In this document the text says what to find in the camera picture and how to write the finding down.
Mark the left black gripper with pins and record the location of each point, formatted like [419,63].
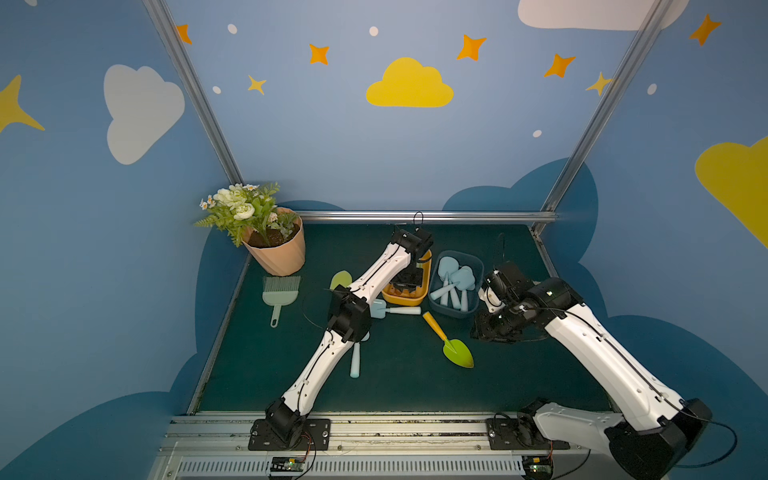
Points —
[408,279]

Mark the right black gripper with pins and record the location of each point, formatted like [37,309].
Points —
[489,327]

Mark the yellow storage box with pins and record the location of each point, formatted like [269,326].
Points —
[426,261]

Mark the blue shovel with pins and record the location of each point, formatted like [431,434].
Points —
[464,280]
[455,299]
[446,268]
[356,357]
[441,292]

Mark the blue-grey storage box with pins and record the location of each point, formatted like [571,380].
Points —
[473,300]

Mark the blue shovel sideways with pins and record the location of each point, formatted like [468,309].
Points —
[379,309]

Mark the green trowel yellow handle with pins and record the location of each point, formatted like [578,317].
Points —
[453,349]

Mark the green shovel wooden handle back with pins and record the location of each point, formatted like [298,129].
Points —
[341,279]

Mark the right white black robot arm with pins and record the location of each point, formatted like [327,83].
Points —
[651,427]

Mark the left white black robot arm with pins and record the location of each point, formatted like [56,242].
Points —
[349,320]

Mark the green dustpan brush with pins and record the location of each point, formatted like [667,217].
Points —
[279,292]

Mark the right controller board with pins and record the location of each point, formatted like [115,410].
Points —
[537,468]

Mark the controller board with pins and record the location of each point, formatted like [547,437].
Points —
[537,468]
[287,466]

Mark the terracotta pot with flowers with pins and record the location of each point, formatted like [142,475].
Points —
[250,216]

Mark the left controller board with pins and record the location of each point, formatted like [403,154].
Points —
[287,466]

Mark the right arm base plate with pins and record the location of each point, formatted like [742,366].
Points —
[504,435]

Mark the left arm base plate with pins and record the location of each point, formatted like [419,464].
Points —
[265,437]

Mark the aluminium front rail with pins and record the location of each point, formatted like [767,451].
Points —
[363,445]

